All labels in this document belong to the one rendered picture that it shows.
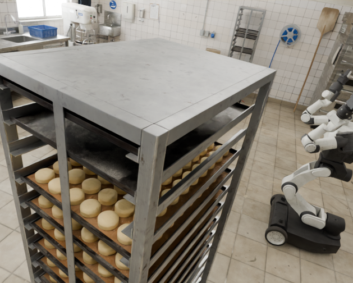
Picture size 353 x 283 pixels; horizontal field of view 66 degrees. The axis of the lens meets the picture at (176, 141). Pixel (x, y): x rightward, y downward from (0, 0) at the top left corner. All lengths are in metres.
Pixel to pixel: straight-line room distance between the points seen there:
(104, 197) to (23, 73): 0.35
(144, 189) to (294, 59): 6.09
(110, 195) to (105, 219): 0.09
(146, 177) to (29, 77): 0.31
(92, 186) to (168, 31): 6.24
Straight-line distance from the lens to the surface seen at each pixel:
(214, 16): 6.52
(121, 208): 0.71
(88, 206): 0.72
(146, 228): 0.52
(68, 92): 0.53
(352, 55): 5.47
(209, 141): 0.69
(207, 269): 1.51
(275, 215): 2.95
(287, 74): 6.50
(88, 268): 0.86
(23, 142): 0.83
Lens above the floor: 2.01
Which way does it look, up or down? 30 degrees down
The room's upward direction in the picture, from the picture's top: 9 degrees clockwise
